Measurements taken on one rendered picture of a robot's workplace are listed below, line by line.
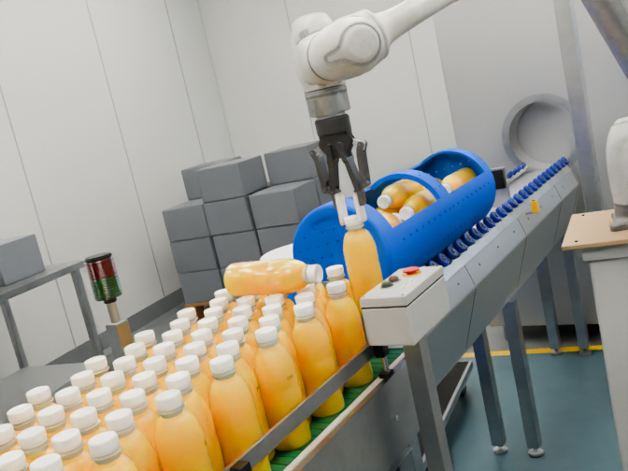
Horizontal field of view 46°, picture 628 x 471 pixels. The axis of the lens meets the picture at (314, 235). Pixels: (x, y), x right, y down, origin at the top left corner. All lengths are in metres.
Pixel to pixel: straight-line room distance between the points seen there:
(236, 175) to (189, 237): 0.69
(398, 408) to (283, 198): 3.88
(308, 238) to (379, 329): 0.51
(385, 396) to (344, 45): 0.71
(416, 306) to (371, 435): 0.27
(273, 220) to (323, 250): 3.59
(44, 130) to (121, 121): 0.90
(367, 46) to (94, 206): 4.76
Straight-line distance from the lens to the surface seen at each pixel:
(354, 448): 1.45
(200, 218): 5.76
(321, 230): 1.86
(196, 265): 5.89
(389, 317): 1.42
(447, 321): 2.10
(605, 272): 1.97
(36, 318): 5.44
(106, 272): 1.71
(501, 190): 3.01
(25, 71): 5.77
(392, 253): 1.80
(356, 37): 1.36
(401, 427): 1.62
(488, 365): 2.93
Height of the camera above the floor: 1.48
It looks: 10 degrees down
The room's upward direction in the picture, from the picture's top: 13 degrees counter-clockwise
